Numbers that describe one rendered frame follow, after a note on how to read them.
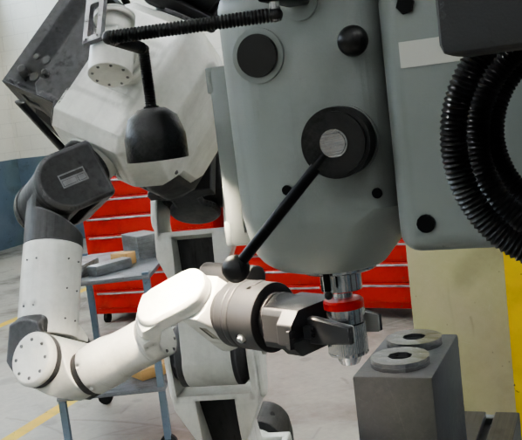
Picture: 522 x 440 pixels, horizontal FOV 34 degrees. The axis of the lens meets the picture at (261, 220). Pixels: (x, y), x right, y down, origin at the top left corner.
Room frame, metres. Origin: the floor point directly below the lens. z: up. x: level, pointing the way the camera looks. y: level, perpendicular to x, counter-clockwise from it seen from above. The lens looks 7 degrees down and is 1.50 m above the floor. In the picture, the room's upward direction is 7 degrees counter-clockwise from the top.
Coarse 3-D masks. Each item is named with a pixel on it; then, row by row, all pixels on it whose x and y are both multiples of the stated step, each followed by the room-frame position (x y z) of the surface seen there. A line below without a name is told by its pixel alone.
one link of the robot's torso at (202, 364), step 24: (168, 216) 1.76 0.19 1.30; (168, 240) 1.67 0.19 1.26; (192, 240) 1.70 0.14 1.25; (216, 240) 1.65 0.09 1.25; (168, 264) 1.67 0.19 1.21; (192, 264) 1.71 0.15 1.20; (192, 336) 1.66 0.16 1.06; (192, 360) 1.66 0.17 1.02; (216, 360) 1.65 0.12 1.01; (240, 360) 1.65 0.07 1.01; (192, 384) 1.68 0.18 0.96; (216, 384) 1.68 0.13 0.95
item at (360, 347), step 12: (324, 312) 0.96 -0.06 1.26; (336, 312) 0.95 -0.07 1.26; (348, 312) 0.94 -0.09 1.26; (360, 312) 0.95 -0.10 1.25; (348, 324) 0.94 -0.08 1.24; (360, 324) 0.95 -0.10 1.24; (360, 336) 0.95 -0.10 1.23; (336, 348) 0.95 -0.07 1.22; (348, 348) 0.94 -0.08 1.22; (360, 348) 0.95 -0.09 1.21
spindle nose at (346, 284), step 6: (342, 276) 0.94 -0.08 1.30; (348, 276) 0.94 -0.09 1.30; (354, 276) 0.95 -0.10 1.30; (360, 276) 0.96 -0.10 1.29; (336, 282) 0.94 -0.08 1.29; (342, 282) 0.94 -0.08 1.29; (348, 282) 0.94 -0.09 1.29; (354, 282) 0.95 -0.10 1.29; (360, 282) 0.95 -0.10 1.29; (336, 288) 0.94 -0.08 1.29; (342, 288) 0.94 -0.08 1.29; (348, 288) 0.94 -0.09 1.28; (354, 288) 0.95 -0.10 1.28; (360, 288) 0.95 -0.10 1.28
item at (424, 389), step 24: (408, 336) 1.37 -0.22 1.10; (432, 336) 1.34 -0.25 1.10; (456, 336) 1.37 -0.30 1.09; (384, 360) 1.24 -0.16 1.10; (408, 360) 1.23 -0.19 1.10; (432, 360) 1.26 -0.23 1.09; (456, 360) 1.35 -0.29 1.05; (360, 384) 1.22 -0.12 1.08; (384, 384) 1.21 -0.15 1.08; (408, 384) 1.19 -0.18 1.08; (432, 384) 1.18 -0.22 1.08; (456, 384) 1.33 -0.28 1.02; (360, 408) 1.22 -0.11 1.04; (384, 408) 1.21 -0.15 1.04; (408, 408) 1.19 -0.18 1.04; (432, 408) 1.18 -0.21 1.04; (456, 408) 1.32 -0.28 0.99; (360, 432) 1.23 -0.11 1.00; (384, 432) 1.21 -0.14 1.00; (408, 432) 1.20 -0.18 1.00; (432, 432) 1.18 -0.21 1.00; (456, 432) 1.30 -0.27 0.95
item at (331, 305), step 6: (354, 294) 0.98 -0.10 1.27; (324, 300) 0.97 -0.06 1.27; (330, 300) 0.96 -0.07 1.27; (336, 300) 0.96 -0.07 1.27; (342, 300) 0.95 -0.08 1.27; (348, 300) 0.95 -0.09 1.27; (354, 300) 0.95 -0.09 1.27; (360, 300) 0.95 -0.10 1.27; (324, 306) 0.96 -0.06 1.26; (330, 306) 0.95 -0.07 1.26; (336, 306) 0.94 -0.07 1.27; (342, 306) 0.94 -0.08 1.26; (348, 306) 0.94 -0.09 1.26; (354, 306) 0.94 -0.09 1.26; (360, 306) 0.95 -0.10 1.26
